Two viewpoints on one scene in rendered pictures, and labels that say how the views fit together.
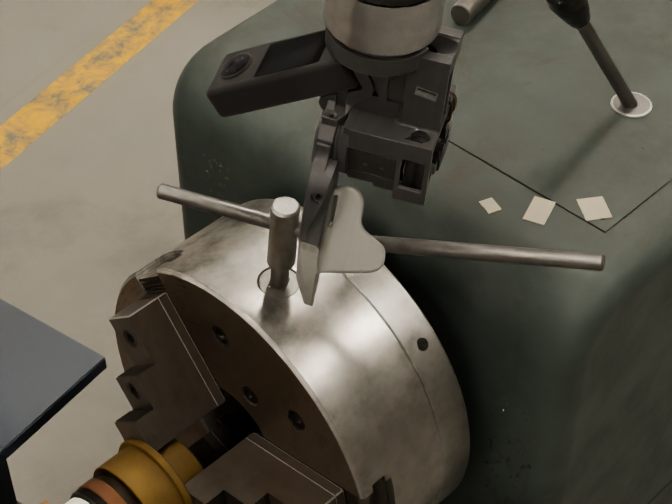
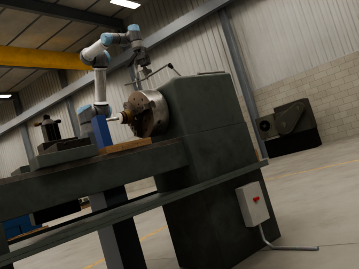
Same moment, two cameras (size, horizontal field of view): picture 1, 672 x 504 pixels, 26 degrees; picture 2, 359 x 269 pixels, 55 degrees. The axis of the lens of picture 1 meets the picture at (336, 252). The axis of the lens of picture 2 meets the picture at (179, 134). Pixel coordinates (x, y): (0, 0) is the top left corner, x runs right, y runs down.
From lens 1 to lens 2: 1.95 m
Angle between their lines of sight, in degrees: 48
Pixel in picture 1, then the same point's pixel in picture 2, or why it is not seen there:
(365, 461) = (149, 97)
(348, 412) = (146, 93)
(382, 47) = (136, 45)
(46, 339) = not seen: hidden behind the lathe
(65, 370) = not seen: hidden behind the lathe
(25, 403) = not seen: hidden behind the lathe
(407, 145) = (142, 55)
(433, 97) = (143, 50)
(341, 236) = (138, 68)
